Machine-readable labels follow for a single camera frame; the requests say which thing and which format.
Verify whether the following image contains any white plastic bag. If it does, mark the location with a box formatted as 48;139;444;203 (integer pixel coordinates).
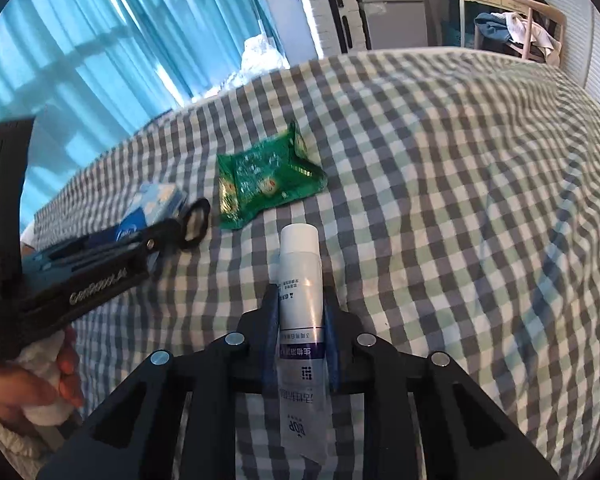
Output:
205;35;291;101

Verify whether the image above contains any wooden chair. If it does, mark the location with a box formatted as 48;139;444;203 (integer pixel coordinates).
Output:
472;5;568;66

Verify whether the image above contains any green snack packet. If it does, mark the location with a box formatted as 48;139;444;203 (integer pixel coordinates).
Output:
216;121;328;231

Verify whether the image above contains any person's left hand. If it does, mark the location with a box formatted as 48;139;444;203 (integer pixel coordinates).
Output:
0;327;86;428

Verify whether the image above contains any white squeeze tube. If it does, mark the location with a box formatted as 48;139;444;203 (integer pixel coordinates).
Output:
275;224;333;466

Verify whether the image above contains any wide blue curtain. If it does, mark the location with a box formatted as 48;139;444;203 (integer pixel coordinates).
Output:
0;0;281;241

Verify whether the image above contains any blue tissue pack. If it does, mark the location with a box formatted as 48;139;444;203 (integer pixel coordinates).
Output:
87;182;188;248

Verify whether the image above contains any person's left forearm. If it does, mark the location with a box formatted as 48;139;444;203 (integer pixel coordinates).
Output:
0;395;66;461

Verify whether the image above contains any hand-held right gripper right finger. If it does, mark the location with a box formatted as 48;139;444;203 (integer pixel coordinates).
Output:
322;292;561;480

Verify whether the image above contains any white cloth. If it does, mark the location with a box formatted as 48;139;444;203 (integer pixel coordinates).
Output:
20;332;73;426

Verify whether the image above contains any white slatted door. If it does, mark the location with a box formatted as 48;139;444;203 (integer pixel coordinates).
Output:
562;0;600;126

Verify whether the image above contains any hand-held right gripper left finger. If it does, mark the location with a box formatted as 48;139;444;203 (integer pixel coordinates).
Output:
37;284;281;480

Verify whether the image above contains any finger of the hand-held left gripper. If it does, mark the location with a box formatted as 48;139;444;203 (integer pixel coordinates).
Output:
139;198;212;252

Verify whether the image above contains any blue garment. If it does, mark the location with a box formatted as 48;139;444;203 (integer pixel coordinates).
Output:
474;11;513;43

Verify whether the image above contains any white garment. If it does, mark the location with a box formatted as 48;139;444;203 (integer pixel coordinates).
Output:
505;12;563;58

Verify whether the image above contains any grey fridge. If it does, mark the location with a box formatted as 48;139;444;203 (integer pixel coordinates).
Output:
351;0;429;52

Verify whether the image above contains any white suitcase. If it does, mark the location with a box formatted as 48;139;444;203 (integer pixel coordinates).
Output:
300;0;371;60

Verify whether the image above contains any checkered bedsheet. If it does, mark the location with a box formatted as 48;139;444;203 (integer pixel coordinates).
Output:
20;46;600;480

